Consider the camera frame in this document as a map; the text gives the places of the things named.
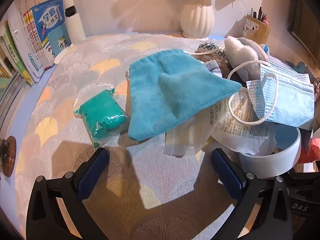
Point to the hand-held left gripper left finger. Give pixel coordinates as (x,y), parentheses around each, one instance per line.
(93,172)

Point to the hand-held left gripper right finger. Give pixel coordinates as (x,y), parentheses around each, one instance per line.
(226,172)

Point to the green towel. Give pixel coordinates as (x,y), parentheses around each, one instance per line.
(102,115)

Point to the blue face mask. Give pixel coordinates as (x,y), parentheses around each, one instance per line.
(287,97)

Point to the white tape roll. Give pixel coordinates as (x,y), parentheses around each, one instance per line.
(265,165)

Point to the red packet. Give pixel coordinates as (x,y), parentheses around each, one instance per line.
(312,150)

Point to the clear zip bag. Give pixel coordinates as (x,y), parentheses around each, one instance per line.
(182,140)

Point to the round wooden disc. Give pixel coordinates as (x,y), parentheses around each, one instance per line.
(8,160)

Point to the grey plush item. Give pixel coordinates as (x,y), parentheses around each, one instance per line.
(252,72)

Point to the checkered grey cloth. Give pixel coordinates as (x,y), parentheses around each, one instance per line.
(213,67)

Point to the brown furry item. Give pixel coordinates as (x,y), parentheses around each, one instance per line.
(225,65)

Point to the dark striped sock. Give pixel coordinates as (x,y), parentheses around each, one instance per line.
(207,47)

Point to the small blue cloth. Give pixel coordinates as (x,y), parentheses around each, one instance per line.
(265,50)

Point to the small blue booklet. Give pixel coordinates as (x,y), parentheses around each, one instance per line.
(60,40)

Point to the wooden pen holder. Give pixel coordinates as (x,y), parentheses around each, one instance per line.
(255,31)

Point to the white desk lamp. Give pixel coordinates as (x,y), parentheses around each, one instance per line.
(73,25)

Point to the row of books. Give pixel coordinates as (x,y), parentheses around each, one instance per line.
(20,42)

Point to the white ribbed vase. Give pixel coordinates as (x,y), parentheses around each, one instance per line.
(197,20)

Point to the bunch of pens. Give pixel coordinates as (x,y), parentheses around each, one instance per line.
(260,15)

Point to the dark wooden frame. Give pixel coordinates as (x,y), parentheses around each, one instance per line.
(305,17)

